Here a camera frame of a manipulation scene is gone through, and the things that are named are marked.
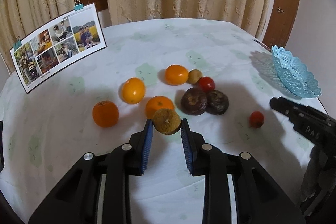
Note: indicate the dark brown fruit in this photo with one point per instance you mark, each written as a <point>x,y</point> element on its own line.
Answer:
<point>194,101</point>
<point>217,103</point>

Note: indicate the orange mandarin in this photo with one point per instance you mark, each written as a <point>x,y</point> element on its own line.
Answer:
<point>156,103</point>
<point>105,114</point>

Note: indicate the grey gloved right hand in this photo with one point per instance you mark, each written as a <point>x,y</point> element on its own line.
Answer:
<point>320,173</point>

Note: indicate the yellow-orange round fruit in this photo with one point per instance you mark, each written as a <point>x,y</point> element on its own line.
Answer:
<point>133,91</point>

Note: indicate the metal door handle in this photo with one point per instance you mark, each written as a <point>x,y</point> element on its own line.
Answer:
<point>281,11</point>

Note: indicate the red tomato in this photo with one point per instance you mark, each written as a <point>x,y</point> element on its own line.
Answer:
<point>206,84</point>

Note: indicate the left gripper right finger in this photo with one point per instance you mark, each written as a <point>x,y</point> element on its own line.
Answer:
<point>258,198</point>

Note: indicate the orange fruit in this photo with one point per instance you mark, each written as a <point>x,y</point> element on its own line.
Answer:
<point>176,75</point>

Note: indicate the teal binder clip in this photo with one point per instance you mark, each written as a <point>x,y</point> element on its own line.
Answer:
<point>17,43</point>
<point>78,5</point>

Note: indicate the photo collage card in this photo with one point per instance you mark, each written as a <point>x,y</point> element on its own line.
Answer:
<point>56,45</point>

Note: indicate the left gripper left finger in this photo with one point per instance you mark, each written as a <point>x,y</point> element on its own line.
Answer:
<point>96,188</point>

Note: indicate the small red tomato alone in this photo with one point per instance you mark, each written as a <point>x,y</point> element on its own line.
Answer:
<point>256,119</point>

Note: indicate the small olive green fruit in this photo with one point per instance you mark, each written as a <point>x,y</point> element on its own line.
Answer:
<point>194,76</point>

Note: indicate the brownish green dried orange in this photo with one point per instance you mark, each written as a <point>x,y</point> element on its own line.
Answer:
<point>166,121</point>

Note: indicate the light blue lace basket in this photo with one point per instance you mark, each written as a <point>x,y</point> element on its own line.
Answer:
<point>294,75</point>

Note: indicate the teal binder clip left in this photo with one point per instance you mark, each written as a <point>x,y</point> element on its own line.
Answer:
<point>17,43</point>

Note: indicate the teal binder clip top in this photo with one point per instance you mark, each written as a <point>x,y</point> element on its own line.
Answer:
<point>78,5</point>

